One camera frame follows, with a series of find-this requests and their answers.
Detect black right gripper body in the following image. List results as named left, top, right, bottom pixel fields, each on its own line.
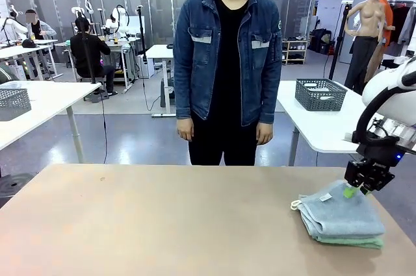
left=356, top=137, right=408, bottom=169

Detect blue terry towel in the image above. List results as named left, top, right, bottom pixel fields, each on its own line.
left=290, top=180, right=387, bottom=241

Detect grey woven plastic basket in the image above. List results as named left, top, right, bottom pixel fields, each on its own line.
left=0, top=87, right=33, bottom=122
left=294, top=77, right=348, bottom=113

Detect person's right forearm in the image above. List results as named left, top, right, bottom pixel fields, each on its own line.
left=174, top=61, right=196, bottom=121

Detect person's left forearm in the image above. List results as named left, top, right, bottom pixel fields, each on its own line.
left=258, top=61, right=283, bottom=125

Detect person's left hand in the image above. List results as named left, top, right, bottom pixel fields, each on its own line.
left=255, top=122, right=274, bottom=145

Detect person's right hand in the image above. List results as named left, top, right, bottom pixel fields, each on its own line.
left=177, top=117, right=195, bottom=142

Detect white side table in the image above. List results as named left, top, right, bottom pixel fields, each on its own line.
left=276, top=80, right=416, bottom=166
left=0, top=80, right=102, bottom=164

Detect bare mannequin black trousers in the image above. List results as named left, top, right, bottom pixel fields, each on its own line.
left=344, top=0, right=386, bottom=95

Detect black stand white top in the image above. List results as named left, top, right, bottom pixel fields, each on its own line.
left=328, top=0, right=354, bottom=81

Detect black bags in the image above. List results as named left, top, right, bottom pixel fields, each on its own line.
left=308, top=28, right=334, bottom=55

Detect clothes rack dark garments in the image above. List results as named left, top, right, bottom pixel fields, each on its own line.
left=388, top=0, right=416, bottom=46

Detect wooden shoe shelf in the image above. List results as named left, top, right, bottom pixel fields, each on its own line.
left=281, top=37, right=309, bottom=65

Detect mannequin orange shirt tan hat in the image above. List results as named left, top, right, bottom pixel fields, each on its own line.
left=365, top=0, right=396, bottom=84

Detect person in denim jacket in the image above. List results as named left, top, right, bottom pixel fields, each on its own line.
left=173, top=0, right=283, bottom=166

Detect grey step stool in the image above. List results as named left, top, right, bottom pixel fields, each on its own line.
left=160, top=77, right=176, bottom=108

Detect white standing desk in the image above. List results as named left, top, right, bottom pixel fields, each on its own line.
left=145, top=44, right=176, bottom=118

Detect black pole stand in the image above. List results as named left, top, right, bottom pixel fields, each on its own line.
left=136, top=5, right=149, bottom=66

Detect white workbench desk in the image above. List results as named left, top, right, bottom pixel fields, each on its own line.
left=55, top=37, right=137, bottom=94

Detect seated person in black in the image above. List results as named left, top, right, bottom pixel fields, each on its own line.
left=70, top=18, right=117, bottom=95

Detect person in grey jacket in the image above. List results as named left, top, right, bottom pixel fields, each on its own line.
left=25, top=9, right=58, bottom=42

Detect white long desk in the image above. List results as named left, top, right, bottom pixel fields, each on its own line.
left=0, top=38, right=59, bottom=81

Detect dark olive chair back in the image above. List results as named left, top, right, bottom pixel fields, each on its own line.
left=0, top=63, right=19, bottom=84

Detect silver wrist mount plate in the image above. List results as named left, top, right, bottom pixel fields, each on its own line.
left=343, top=116, right=416, bottom=154

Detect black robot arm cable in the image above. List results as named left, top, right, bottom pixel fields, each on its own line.
left=352, top=73, right=416, bottom=144

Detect black hanging cable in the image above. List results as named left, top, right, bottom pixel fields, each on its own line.
left=101, top=92, right=108, bottom=164

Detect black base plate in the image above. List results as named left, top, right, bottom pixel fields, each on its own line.
left=0, top=171, right=35, bottom=208

